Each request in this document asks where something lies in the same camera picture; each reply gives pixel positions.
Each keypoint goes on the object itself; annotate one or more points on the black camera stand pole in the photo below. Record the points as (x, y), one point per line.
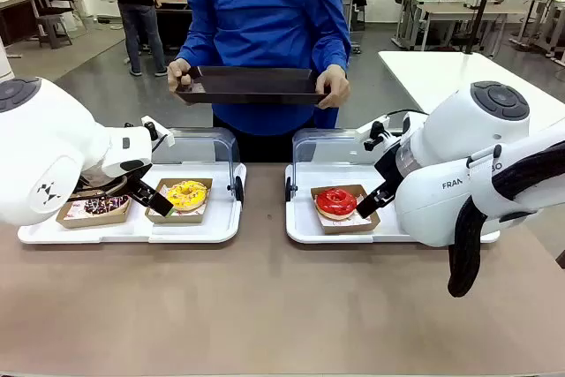
(483, 2)

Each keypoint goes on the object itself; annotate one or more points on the yellow glazed sprinkle donut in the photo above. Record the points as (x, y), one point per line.
(190, 193)

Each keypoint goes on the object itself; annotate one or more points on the wooden background desk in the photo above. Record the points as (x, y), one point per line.
(17, 2)

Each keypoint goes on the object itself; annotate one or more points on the person right forearm blue sleeve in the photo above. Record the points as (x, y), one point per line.
(192, 46)

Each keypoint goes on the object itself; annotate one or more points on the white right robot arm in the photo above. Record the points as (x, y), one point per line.
(446, 200)

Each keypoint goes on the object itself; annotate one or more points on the white display tray base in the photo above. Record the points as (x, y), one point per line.
(300, 218)
(220, 222)

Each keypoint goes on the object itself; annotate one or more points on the red donut in cardboard tray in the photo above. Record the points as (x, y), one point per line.
(348, 224)

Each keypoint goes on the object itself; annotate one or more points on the white side table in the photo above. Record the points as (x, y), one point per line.
(424, 72)

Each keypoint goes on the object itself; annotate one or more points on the person left forearm blue sleeve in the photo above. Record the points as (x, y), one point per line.
(331, 41)

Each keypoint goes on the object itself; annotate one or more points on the person right hand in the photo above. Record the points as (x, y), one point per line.
(178, 74)

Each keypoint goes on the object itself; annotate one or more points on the white cylindrical air purifier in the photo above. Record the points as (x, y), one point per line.
(3, 59)

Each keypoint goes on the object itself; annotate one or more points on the black office chair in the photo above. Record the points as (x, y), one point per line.
(55, 15)

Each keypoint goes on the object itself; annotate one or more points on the chocolate sprinkle donut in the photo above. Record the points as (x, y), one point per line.
(75, 218)

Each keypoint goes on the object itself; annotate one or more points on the black serving tray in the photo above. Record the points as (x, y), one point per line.
(251, 85)

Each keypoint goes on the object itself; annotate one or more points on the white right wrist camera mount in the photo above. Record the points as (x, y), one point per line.
(379, 127)

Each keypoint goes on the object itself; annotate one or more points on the red glazed donut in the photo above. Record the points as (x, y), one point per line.
(335, 202)

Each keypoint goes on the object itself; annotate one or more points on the background person in black shirt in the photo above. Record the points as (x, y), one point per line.
(137, 6)

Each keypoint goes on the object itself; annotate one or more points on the chocolate donut with coloured sprinkles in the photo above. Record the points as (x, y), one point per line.
(106, 205)

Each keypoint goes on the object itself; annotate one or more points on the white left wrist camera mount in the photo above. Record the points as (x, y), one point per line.
(160, 134)

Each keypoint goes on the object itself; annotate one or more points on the person torso in blue shirt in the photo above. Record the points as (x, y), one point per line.
(265, 10)

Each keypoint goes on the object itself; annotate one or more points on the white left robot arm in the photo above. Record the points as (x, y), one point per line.
(48, 152)

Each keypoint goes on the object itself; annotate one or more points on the yellow donut in cardboard tray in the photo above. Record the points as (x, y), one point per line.
(194, 217)

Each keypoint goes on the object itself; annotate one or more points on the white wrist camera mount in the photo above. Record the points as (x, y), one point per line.
(160, 134)
(379, 127)

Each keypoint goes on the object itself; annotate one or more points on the grey background work table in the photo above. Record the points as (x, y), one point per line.
(459, 12)

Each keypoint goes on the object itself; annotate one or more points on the clear display case lid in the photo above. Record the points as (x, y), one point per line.
(326, 147)
(207, 147)

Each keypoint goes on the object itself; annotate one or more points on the person left hand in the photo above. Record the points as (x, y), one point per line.
(335, 85)

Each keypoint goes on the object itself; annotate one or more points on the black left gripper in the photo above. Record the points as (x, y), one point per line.
(137, 175)

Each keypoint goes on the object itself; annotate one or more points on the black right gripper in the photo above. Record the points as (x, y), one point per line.
(393, 165)

